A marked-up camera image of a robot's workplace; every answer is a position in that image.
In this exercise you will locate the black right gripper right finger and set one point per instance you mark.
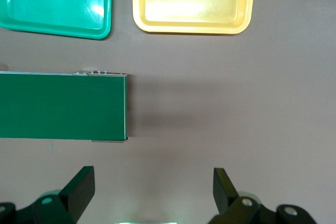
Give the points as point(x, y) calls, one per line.
point(225, 195)

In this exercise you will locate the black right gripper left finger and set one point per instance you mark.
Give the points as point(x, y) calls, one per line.
point(76, 195)

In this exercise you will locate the green conveyor belt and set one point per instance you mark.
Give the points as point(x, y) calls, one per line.
point(60, 106)

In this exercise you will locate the green plastic tray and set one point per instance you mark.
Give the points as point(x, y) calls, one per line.
point(55, 1)

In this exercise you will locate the yellow plastic tray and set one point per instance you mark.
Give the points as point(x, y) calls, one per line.
point(194, 1)

